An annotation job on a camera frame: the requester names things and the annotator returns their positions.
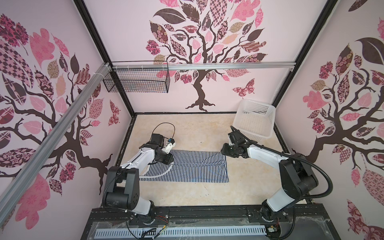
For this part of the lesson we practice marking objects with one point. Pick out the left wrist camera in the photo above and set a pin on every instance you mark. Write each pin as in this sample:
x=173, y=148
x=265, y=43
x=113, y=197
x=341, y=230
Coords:
x=160, y=142

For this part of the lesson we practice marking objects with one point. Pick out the white plastic laundry basket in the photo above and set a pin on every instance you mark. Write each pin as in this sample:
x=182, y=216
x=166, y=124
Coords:
x=255, y=120

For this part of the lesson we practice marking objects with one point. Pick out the white slotted cable duct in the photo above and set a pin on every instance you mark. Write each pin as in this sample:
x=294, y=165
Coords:
x=178, y=232

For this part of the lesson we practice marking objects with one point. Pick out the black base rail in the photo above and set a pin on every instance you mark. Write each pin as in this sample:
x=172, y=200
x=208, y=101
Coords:
x=162, y=215

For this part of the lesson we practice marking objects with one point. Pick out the left aluminium rail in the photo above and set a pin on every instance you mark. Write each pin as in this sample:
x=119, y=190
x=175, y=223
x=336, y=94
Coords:
x=23, y=180

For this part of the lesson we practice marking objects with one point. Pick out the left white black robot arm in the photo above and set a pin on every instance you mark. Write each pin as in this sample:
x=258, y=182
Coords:
x=122, y=190

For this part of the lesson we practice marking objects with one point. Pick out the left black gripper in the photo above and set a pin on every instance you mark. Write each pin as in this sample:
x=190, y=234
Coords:
x=167, y=160

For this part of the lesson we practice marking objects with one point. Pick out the aluminium rail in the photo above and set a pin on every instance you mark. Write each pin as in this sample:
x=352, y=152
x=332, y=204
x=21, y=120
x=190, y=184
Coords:
x=219, y=66
x=23, y=180

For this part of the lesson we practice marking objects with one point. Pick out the back aluminium rail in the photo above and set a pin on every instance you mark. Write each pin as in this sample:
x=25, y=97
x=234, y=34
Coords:
x=219, y=66

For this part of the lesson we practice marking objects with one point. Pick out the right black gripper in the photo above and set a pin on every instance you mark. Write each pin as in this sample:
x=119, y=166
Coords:
x=224, y=150

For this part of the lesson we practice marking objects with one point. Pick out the black wire mesh basket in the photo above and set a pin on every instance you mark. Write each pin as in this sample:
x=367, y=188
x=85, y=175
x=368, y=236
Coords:
x=138, y=77

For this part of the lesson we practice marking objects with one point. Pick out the blue white striped tank top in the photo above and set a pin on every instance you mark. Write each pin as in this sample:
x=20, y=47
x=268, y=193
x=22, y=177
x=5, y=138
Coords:
x=190, y=167

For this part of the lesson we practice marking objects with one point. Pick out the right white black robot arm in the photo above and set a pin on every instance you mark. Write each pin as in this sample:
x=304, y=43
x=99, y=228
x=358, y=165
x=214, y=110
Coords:
x=297, y=177

